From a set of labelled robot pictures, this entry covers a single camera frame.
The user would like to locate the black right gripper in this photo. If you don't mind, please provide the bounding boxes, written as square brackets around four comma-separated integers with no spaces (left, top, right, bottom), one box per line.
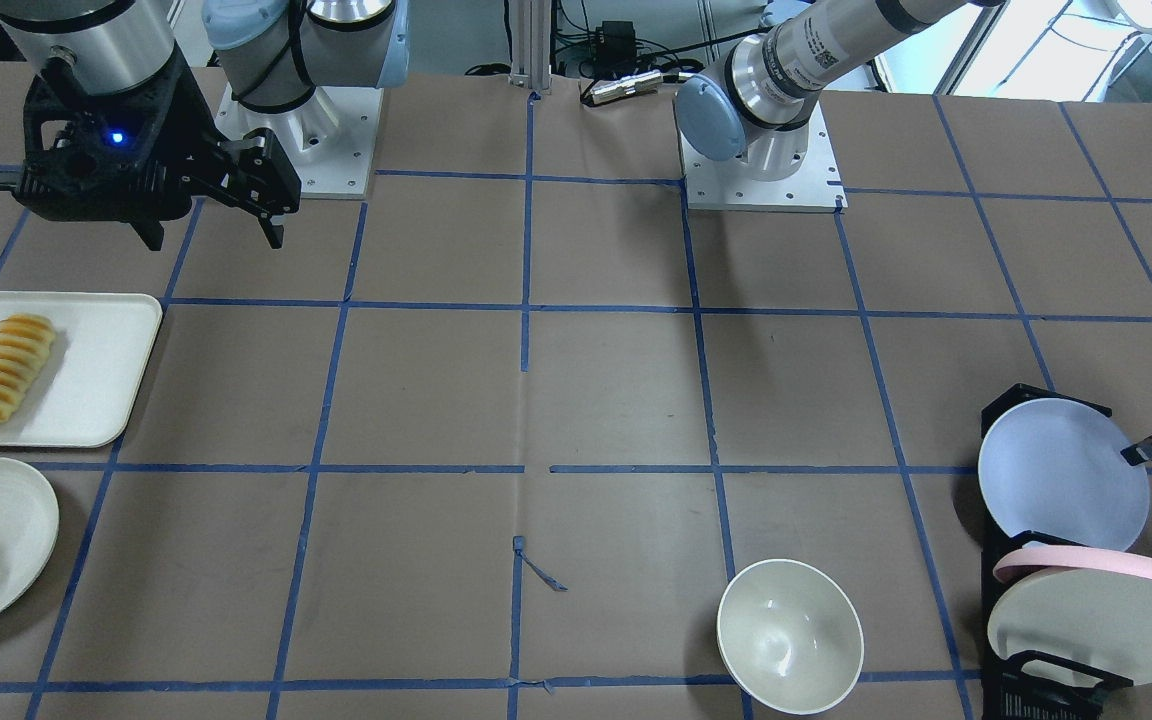
[0,50,301,251]

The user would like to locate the blue plate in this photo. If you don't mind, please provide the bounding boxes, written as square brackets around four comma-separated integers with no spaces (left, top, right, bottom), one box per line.
[977,397,1151,551]

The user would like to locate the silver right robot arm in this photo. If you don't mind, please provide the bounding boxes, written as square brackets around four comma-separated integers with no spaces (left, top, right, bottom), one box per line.
[0,1,410,251]

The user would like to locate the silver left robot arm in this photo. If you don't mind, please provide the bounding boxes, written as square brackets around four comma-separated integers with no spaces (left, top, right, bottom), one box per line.
[675,1,1152,465]

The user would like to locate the pink plate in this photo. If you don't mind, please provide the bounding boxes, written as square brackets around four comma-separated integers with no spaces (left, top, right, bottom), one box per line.
[986,544,1152,688]

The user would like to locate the sliced bread loaf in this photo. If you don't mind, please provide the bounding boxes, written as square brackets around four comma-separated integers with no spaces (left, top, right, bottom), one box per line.
[0,313,58,425]

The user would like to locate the white rectangular tray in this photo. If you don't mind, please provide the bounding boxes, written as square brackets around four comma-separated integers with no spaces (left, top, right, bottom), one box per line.
[0,291,162,448]

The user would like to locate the black dish rack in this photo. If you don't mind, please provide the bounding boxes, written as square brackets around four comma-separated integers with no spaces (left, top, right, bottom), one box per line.
[977,382,1149,719]

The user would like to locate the cream bowl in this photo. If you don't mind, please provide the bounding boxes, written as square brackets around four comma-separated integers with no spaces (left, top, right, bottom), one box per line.
[717,559,867,717]

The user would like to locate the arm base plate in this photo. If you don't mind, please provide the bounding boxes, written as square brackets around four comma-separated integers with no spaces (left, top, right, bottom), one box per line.
[679,104,849,213]
[215,88,385,200]

